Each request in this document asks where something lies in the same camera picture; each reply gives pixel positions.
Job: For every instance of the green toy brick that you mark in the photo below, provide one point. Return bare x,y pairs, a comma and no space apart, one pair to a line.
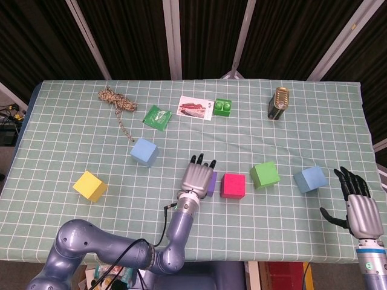
222,109

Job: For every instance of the green foil sachet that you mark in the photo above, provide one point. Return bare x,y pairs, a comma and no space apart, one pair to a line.
157,117

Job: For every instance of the white table leg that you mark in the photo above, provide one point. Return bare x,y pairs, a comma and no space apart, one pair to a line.
254,276

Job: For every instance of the purple foam cube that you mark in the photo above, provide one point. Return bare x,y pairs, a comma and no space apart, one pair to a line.
213,184

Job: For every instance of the yellow foam cube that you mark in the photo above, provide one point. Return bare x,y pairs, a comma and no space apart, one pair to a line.
87,184

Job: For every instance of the steel blue foam cube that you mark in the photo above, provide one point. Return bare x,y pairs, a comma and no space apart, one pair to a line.
311,179

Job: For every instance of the black electronic box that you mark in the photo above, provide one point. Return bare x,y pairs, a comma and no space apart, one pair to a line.
6,136

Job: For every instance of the green checked tablecloth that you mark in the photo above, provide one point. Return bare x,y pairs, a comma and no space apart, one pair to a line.
242,145

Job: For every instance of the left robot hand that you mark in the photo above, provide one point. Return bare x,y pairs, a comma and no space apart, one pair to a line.
196,178

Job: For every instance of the white picture card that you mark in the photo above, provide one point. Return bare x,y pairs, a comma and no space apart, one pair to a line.
193,108

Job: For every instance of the red box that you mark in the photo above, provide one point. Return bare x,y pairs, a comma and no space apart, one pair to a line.
284,276

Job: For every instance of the pink foam cube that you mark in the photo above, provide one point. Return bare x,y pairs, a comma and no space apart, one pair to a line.
232,185

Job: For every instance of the light blue foam cube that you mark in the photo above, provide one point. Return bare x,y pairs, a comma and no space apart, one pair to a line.
143,151

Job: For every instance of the pile of colourful packages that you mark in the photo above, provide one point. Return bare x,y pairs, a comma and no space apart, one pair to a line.
101,270

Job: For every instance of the dark pleated curtain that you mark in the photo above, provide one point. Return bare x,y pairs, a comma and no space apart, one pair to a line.
136,36

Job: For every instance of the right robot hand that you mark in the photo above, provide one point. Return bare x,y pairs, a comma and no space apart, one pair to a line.
362,217

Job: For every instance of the white metal frame post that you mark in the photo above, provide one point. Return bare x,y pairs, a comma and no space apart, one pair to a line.
87,39
242,39
341,39
172,39

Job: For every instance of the green foam cube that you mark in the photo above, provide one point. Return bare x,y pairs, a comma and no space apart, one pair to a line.
264,175

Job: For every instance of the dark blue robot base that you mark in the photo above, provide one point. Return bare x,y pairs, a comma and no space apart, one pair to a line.
211,278

